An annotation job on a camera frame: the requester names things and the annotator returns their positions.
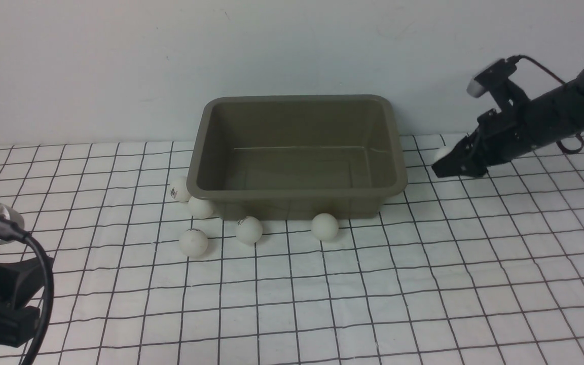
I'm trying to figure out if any white grid-pattern tablecloth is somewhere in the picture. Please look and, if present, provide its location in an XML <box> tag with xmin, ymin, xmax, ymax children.
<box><xmin>0</xmin><ymin>135</ymin><xmax>584</xmax><ymax>364</ymax></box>

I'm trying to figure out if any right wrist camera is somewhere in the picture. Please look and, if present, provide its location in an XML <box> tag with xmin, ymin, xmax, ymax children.
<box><xmin>466</xmin><ymin>56</ymin><xmax>530</xmax><ymax>111</ymax></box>

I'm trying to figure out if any white ping-pong ball with logo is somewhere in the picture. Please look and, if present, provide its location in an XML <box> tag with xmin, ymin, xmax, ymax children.
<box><xmin>235</xmin><ymin>216</ymin><xmax>263</xmax><ymax>245</ymax></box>

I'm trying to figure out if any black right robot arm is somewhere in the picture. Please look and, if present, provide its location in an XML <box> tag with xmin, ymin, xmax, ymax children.
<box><xmin>431</xmin><ymin>55</ymin><xmax>584</xmax><ymax>178</ymax></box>

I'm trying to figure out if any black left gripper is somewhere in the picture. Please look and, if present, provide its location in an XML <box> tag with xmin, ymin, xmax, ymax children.
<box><xmin>0</xmin><ymin>246</ymin><xmax>52</xmax><ymax>349</ymax></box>

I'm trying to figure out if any olive green plastic bin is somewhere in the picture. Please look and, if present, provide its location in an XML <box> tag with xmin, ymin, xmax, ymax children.
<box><xmin>187</xmin><ymin>94</ymin><xmax>408</xmax><ymax>221</ymax></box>

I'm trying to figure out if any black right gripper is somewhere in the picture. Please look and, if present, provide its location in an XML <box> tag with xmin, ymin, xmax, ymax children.
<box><xmin>432</xmin><ymin>101</ymin><xmax>544</xmax><ymax>178</ymax></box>

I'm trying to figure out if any right camera cable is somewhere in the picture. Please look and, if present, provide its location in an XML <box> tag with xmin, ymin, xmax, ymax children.
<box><xmin>506</xmin><ymin>55</ymin><xmax>584</xmax><ymax>155</ymax></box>

